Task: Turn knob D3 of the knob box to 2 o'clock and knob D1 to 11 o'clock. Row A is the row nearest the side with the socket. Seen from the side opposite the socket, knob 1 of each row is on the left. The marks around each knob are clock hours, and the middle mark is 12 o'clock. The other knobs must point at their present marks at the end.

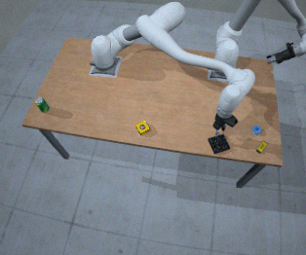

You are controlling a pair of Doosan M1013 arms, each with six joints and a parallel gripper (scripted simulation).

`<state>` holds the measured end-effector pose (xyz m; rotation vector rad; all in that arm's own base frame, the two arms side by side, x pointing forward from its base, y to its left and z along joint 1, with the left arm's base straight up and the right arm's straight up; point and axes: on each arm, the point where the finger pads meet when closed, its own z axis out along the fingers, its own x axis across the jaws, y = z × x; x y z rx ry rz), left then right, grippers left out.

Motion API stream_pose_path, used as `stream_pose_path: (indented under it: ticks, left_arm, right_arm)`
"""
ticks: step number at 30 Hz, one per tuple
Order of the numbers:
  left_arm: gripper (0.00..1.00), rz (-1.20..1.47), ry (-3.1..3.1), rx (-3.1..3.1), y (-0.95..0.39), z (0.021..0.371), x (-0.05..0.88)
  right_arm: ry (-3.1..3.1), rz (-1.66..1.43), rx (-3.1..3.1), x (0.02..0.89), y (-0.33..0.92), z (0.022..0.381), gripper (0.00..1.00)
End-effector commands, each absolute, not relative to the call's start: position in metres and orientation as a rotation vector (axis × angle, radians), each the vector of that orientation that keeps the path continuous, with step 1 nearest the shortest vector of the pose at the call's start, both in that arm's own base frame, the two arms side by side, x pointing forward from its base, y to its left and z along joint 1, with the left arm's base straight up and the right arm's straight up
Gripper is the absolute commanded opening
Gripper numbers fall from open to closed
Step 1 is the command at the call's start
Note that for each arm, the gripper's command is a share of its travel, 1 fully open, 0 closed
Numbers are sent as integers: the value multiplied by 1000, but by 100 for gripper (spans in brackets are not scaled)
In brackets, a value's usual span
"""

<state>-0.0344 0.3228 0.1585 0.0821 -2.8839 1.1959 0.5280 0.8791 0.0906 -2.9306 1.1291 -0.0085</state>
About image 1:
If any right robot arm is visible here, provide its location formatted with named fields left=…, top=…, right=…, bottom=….
left=90, top=2, right=255, bottom=114

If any green and yellow drink can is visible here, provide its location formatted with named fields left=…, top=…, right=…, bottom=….
left=35, top=97, right=50, bottom=113

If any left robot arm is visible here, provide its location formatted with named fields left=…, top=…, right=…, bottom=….
left=210, top=0, right=306, bottom=79

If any black knob panel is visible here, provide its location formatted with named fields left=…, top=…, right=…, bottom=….
left=208, top=134, right=230, bottom=154

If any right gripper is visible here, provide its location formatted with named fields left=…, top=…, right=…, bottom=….
left=212, top=106, right=238, bottom=136

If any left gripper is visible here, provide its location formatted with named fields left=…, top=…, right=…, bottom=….
left=266, top=42, right=305, bottom=64

